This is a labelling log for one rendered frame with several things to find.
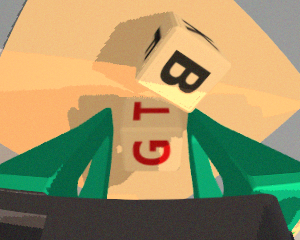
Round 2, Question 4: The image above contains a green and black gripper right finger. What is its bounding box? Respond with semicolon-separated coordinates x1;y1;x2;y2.
187;108;300;231

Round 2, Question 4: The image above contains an orange flat mat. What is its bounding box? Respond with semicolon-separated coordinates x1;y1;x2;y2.
0;0;300;199

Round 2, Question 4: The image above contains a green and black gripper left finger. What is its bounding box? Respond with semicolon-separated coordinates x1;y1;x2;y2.
0;108;114;199

